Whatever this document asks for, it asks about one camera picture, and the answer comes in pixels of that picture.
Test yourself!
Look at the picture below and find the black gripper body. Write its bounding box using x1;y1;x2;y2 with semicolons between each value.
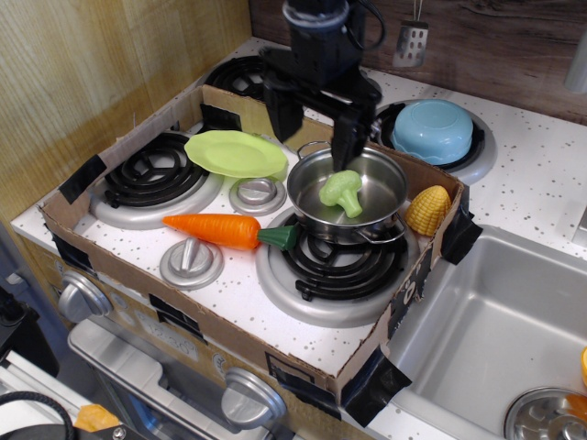
260;25;382;120

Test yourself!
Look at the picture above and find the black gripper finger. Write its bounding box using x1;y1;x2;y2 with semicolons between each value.
331;109;379;172
264;88;304;141

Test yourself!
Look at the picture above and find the green toy broccoli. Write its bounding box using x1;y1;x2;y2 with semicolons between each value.
318;170;362;218

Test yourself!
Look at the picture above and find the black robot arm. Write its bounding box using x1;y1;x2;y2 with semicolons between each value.
260;1;382;171

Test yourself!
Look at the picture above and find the back left black burner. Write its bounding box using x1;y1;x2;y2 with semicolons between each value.
195;55;266;105

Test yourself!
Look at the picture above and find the black burner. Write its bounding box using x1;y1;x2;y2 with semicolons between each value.
256;208;420;328
374;100;497;185
91;131;224;230
195;55;266;105

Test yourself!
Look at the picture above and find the light green plastic plate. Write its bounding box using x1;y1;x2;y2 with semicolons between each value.
184;130;289;178

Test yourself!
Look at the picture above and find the stainless steel pot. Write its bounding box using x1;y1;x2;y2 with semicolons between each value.
286;147;408;245

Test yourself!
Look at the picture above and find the light blue plastic bowl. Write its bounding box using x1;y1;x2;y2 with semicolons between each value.
391;99;473;165

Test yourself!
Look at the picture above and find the silver knob middle stovetop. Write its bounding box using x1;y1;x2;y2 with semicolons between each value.
229;177;286;216

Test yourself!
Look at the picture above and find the silver knob stovetop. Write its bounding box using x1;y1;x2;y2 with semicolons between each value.
160;237;224;291
229;177;286;216

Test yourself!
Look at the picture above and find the hanging metal spatula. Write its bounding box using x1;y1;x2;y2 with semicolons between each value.
393;0;429;69

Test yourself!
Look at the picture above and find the yellow toy corn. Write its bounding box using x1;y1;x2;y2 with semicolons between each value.
404;185;452;237

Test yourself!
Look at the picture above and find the orange toy carrot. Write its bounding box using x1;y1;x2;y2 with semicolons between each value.
162;214;298;250

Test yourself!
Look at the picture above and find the back right black burner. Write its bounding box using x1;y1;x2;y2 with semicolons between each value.
374;100;497;185

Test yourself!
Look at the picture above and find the front right black burner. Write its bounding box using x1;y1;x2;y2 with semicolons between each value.
256;208;420;328

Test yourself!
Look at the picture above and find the front left black burner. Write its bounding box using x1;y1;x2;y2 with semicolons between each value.
91;131;224;230

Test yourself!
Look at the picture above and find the silver knob front stovetop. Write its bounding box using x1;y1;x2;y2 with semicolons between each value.
160;237;224;291

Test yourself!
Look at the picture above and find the silver sink basin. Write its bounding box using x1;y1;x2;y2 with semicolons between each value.
389;226;586;439

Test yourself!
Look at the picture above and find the cardboard fence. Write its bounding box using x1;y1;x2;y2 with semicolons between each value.
40;86;471;429

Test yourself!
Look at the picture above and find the silver oven knob left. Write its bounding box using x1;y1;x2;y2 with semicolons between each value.
58;270;113;324

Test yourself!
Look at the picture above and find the silver oven knob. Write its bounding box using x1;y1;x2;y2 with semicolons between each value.
221;368;287;430
58;270;113;324

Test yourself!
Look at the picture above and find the silver oven knob right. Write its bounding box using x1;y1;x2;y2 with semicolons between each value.
221;368;287;430

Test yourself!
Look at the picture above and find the sink drain strainer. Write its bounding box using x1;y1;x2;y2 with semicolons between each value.
504;387;586;439

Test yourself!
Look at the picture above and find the orange toy in sink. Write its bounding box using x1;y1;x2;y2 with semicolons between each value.
567;347;587;421

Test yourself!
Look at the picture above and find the orange object bottom left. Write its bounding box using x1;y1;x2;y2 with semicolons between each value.
73;403;120;433

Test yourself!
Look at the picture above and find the silver oven door handle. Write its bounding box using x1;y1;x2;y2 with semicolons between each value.
68;320;271;439

